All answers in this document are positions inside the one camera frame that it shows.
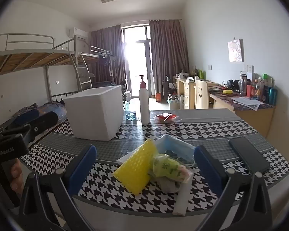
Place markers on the grey patterned bundle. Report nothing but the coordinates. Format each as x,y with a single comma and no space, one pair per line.
26,110

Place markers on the white bucket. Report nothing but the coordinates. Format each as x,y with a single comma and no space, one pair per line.
174,103

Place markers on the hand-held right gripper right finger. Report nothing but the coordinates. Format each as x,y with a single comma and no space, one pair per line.
207,168

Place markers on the white wall socket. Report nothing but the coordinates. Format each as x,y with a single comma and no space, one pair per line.
248,68

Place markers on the blue orange quilt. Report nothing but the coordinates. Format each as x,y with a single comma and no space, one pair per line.
54,109

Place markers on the person's left hand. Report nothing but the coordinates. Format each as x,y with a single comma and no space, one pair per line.
17,178

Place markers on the white plastic bag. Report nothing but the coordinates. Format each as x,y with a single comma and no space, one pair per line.
168,185

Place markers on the white air conditioner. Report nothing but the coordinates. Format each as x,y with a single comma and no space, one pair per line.
78,33

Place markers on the wooden desk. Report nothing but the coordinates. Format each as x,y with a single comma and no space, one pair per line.
252,118

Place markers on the cartoon wall poster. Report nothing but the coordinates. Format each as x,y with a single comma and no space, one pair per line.
235,50

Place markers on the metal bunk bed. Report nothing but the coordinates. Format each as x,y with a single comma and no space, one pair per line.
26,55
98,53

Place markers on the red snack packet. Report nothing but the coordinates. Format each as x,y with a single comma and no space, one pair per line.
166,118

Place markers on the white foam strip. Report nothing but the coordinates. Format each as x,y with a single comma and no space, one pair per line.
183,199

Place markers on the printed paper sheets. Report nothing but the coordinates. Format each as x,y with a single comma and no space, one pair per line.
248,102

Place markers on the row of toiletry bottles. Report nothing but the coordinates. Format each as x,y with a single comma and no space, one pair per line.
260,89

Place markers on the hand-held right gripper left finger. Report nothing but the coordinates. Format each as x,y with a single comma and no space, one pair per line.
83,166

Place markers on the hanging dark clothes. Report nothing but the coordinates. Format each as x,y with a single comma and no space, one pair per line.
105,59

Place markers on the wooden smiley face chair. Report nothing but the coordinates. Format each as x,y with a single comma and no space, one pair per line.
201,93

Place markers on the black headphones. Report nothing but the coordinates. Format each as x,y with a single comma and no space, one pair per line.
233,85

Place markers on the black smartphone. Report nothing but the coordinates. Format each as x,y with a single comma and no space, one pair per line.
249,154

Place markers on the small yellow object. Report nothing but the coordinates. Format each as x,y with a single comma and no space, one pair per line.
227,92

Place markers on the white pump bottle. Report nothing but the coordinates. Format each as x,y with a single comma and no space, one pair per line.
144,105

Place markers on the yellow foam net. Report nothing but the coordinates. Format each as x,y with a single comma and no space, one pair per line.
137,166

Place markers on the white foam box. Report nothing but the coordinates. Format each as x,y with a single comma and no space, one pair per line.
94,113

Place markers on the white green carton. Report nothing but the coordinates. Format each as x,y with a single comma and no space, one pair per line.
182,101

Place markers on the blue face mask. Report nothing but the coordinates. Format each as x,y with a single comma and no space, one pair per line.
173,146

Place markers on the brown curtain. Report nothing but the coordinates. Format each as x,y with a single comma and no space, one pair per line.
168,57
106,53

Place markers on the green printed plastic bag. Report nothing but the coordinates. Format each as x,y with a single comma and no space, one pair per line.
166,167

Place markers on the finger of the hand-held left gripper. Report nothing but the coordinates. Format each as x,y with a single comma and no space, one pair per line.
16,130
38,121

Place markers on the blue glass ashtray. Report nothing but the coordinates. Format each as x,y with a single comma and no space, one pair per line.
130,116

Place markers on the glass balcony door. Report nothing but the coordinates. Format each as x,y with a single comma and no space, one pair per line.
137,62

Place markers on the houndstooth tablecloth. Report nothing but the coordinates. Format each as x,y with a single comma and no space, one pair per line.
231,127

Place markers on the orange bag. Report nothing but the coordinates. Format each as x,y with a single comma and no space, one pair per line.
158,97

